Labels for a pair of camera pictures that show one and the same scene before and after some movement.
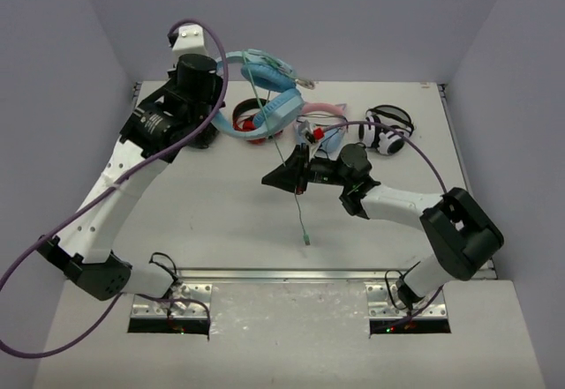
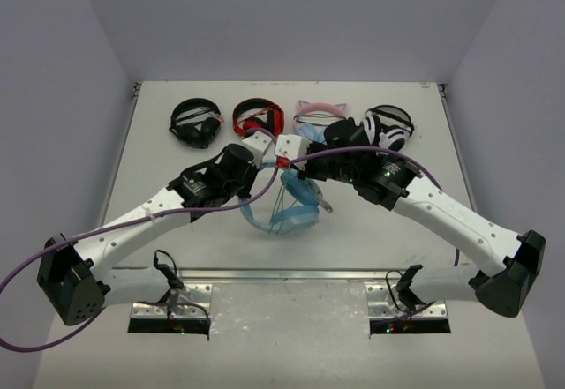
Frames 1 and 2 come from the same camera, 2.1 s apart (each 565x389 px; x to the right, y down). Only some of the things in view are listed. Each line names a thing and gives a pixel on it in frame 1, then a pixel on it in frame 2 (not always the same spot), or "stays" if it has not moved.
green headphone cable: x=305 y=235 → x=279 y=208
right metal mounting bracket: x=384 y=303 stays
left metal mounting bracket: x=184 y=301 stays
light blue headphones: x=282 y=105 → x=291 y=220
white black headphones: x=388 y=142 stays
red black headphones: x=248 y=123 stays
